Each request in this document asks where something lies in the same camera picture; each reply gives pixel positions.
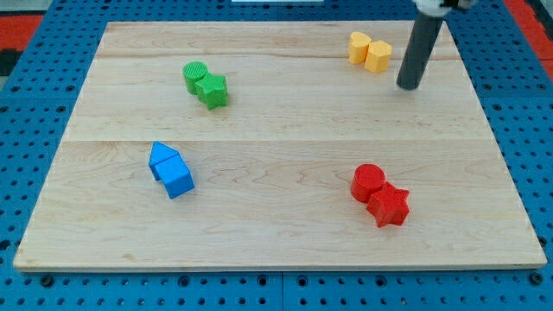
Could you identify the yellow hexagon block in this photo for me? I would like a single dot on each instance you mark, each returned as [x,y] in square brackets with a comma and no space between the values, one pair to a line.
[378,56]

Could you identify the yellow heart block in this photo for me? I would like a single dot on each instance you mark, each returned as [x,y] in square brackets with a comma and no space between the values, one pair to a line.
[358,47]

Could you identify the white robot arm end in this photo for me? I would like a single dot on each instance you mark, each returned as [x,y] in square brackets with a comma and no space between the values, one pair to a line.
[439,8]

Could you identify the light wooden board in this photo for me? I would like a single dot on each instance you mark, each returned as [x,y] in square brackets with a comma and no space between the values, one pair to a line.
[272,170]

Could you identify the green star block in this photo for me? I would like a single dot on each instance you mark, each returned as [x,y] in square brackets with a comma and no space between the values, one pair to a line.
[212,91]

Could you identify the red cylinder block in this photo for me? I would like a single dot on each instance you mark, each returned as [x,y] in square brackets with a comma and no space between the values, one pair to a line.
[368,178]

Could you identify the blue cube block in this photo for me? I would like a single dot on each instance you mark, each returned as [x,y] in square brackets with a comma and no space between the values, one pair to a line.
[175,176]

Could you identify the blue triangle block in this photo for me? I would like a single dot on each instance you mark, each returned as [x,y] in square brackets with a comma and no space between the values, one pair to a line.
[159,153]

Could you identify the green cylinder block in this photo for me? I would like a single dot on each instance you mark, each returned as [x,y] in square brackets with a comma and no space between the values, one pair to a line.
[193,72]

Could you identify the red star block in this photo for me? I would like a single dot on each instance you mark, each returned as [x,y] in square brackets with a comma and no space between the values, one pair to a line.
[389,205]

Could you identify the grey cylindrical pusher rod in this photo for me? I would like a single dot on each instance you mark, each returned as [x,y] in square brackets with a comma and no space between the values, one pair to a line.
[420,46]

